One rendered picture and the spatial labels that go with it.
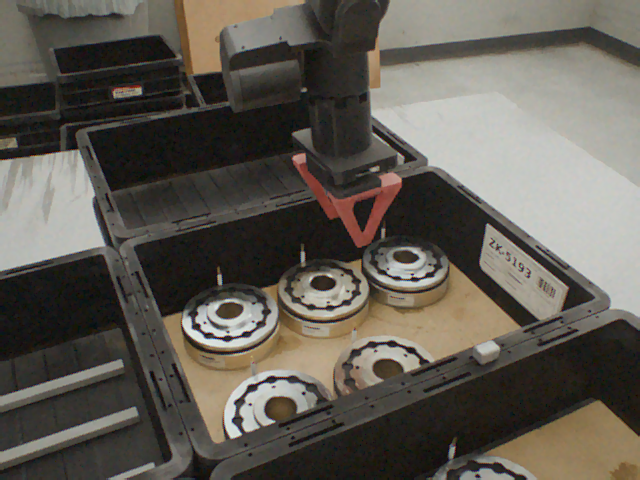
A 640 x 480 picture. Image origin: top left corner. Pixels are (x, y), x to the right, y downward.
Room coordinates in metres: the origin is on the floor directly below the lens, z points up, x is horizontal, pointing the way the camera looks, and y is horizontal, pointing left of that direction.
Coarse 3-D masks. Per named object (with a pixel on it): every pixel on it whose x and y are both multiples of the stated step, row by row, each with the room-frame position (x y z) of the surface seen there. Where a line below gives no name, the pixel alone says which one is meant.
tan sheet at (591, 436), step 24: (600, 408) 0.40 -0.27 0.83; (528, 432) 0.37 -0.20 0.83; (552, 432) 0.37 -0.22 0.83; (576, 432) 0.37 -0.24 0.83; (600, 432) 0.37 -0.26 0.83; (624, 432) 0.37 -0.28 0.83; (504, 456) 0.34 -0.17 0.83; (528, 456) 0.34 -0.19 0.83; (552, 456) 0.34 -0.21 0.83; (576, 456) 0.34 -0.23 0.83; (600, 456) 0.34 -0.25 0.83; (624, 456) 0.34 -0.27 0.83
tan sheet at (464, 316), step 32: (448, 288) 0.58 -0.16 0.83; (384, 320) 0.52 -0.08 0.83; (416, 320) 0.52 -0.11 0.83; (448, 320) 0.52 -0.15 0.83; (480, 320) 0.52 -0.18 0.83; (512, 320) 0.52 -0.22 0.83; (288, 352) 0.47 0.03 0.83; (320, 352) 0.47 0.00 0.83; (448, 352) 0.47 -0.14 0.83; (192, 384) 0.43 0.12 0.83; (224, 384) 0.43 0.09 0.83
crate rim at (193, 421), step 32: (192, 224) 0.57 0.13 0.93; (224, 224) 0.57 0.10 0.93; (512, 224) 0.57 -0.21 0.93; (128, 256) 0.51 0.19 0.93; (544, 256) 0.51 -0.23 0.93; (160, 320) 0.41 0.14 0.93; (544, 320) 0.41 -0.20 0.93; (576, 320) 0.41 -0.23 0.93; (160, 352) 0.37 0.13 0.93; (384, 384) 0.34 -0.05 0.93; (416, 384) 0.34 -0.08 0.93; (192, 416) 0.31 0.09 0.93; (288, 416) 0.31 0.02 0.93; (320, 416) 0.31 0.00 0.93; (192, 448) 0.28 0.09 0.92; (224, 448) 0.28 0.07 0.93
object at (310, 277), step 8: (312, 272) 0.56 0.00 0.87; (320, 272) 0.56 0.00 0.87; (328, 272) 0.56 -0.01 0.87; (304, 280) 0.55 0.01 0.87; (312, 280) 0.55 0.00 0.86; (336, 280) 0.55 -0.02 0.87; (304, 288) 0.53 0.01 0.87; (312, 288) 0.53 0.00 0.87; (336, 288) 0.53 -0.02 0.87; (344, 288) 0.54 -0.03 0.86; (312, 296) 0.52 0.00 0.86; (320, 296) 0.52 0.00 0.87; (328, 296) 0.52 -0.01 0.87; (336, 296) 0.53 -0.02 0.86
